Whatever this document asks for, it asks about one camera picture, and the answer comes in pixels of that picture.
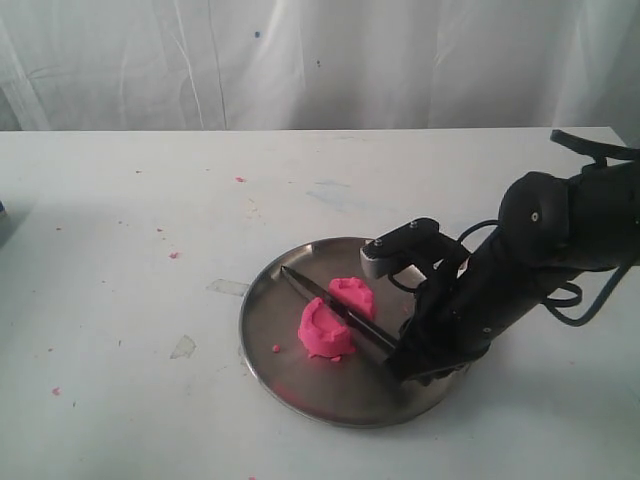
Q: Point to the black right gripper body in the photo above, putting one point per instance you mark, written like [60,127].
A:
[456,323]

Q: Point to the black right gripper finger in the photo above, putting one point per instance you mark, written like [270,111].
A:
[407,364]
[445,375]

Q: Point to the black serrated knife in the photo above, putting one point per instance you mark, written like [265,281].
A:
[351,317]

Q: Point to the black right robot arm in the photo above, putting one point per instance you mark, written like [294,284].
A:
[562,243]

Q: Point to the round steel plate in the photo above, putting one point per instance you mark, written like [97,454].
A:
[356,391]

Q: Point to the clear tape piece upper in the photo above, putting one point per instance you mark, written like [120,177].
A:
[227,287]

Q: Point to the clear tape piece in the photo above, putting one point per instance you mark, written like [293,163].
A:
[184,348]
[227,287]

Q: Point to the clear tape piece lower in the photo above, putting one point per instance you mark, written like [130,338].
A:
[184,348]

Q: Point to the white backdrop curtain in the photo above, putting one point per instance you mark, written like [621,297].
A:
[263,65]

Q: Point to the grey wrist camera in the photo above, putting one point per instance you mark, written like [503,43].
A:
[389,253]

